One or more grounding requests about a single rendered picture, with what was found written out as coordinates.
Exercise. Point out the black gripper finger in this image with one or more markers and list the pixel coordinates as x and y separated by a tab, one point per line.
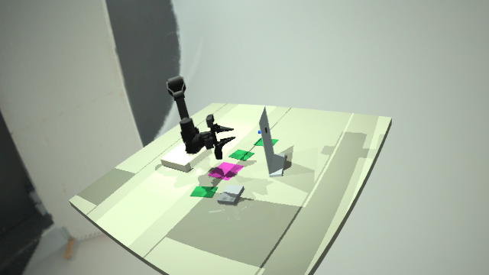
219	128
225	141

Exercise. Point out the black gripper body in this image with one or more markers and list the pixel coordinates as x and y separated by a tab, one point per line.
211	126

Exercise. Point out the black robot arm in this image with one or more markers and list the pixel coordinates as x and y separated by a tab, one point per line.
176	87

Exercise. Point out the green flat square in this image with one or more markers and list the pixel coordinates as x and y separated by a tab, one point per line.
241	155
260	143

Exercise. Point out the translucent magenta square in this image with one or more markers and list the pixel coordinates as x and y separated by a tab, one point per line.
225	171

